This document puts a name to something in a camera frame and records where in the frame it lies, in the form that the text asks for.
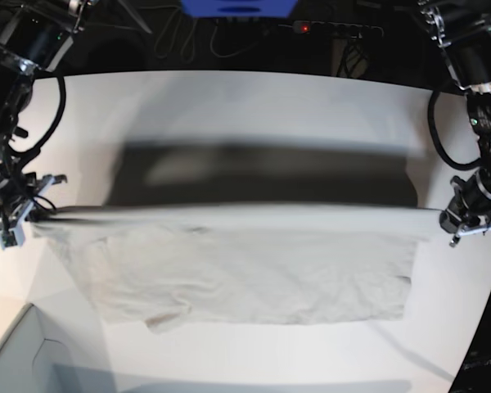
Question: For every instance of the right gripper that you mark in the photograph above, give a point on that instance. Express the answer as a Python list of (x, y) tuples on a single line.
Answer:
[(19, 198)]

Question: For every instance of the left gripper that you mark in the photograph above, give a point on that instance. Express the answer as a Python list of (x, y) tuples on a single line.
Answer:
[(459, 226)]

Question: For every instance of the light grey t-shirt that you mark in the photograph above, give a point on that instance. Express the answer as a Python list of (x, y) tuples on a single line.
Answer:
[(244, 234)]

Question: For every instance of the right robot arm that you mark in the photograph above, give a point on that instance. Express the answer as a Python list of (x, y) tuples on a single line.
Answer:
[(34, 38)]

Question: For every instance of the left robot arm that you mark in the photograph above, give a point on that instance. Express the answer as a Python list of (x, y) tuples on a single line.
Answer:
[(462, 32)]

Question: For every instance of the white cardboard box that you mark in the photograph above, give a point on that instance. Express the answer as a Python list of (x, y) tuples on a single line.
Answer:
[(38, 355)]

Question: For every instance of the black power strip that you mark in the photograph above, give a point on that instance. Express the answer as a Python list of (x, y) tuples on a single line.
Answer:
[(335, 30)]

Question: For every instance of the blue box at top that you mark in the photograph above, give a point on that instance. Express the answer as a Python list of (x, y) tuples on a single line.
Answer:
[(238, 8)]

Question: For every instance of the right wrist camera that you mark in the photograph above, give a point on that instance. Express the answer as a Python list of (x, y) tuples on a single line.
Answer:
[(12, 237)]

